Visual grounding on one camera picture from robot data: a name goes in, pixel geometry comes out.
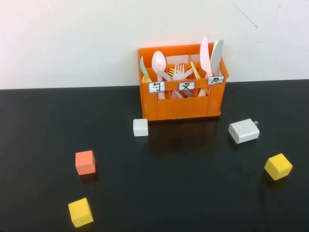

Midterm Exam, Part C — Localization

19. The pale green plastic spoon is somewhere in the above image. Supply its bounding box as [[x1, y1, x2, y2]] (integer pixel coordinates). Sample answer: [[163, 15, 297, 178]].
[[140, 56, 152, 82]]

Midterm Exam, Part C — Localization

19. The orange cube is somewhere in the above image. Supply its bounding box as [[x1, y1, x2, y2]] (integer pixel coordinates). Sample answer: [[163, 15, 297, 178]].
[[75, 150, 96, 175]]

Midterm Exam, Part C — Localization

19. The orange plastic cutlery holder crate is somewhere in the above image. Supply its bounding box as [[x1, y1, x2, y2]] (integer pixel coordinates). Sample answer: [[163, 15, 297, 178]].
[[137, 42, 229, 121]]

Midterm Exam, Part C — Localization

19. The white cube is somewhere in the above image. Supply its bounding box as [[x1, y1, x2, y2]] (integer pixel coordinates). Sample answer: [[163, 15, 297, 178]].
[[133, 118, 149, 137]]

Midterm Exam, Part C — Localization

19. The white usb wall charger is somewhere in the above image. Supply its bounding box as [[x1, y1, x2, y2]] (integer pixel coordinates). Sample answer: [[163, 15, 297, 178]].
[[228, 118, 260, 145]]

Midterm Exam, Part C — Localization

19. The white knife character label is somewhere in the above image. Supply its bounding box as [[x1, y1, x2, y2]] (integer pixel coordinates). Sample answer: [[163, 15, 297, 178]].
[[207, 75, 225, 86]]

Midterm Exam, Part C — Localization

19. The grey plastic knife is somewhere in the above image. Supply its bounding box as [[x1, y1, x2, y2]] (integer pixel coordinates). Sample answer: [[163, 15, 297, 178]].
[[210, 40, 224, 76]]

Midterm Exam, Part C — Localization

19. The white plastic fork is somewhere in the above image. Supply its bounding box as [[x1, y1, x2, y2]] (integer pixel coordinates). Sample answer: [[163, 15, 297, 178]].
[[172, 63, 185, 81]]

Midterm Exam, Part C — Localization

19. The white spoon character label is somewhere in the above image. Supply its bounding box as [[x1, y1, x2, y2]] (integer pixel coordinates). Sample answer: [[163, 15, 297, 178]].
[[148, 81, 166, 93]]

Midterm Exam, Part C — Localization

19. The yellow plastic knife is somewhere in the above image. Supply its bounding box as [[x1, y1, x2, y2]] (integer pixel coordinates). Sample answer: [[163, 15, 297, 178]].
[[190, 61, 211, 97]]

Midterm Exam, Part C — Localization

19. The pink plastic spoon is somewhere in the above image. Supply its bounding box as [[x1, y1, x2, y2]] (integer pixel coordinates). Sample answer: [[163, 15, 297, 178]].
[[152, 50, 168, 100]]

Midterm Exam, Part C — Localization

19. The cream plastic knife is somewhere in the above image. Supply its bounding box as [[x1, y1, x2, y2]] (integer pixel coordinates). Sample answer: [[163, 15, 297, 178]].
[[212, 40, 220, 58]]

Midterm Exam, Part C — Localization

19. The pink plastic knife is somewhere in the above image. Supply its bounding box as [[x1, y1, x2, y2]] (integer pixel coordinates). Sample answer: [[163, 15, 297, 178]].
[[199, 36, 214, 78]]

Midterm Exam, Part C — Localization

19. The white fork character label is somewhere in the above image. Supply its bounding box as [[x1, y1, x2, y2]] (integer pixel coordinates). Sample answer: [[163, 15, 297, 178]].
[[178, 81, 196, 91]]

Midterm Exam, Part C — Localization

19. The yellow cube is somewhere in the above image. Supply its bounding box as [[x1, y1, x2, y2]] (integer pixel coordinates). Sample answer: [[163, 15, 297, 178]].
[[68, 197, 94, 228], [264, 153, 294, 181]]

